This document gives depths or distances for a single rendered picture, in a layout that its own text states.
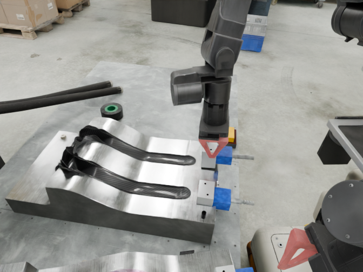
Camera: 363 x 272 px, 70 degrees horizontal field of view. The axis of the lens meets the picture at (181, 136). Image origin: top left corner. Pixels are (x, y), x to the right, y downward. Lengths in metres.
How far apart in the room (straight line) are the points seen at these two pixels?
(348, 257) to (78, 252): 0.53
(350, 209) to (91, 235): 0.56
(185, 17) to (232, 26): 4.07
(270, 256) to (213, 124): 0.83
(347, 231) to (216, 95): 0.36
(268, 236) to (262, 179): 0.66
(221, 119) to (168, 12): 4.12
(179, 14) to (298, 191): 3.45
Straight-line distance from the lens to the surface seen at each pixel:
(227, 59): 0.51
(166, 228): 0.63
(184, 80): 0.53
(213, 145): 0.66
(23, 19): 4.39
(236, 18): 0.52
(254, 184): 1.87
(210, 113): 0.57
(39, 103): 0.98
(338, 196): 0.29
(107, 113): 0.98
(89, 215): 0.67
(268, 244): 1.32
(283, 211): 1.80
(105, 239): 0.68
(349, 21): 0.68
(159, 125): 0.95
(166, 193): 0.64
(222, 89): 0.54
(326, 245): 0.39
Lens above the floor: 1.39
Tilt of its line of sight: 41 degrees down
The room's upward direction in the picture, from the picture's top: 2 degrees clockwise
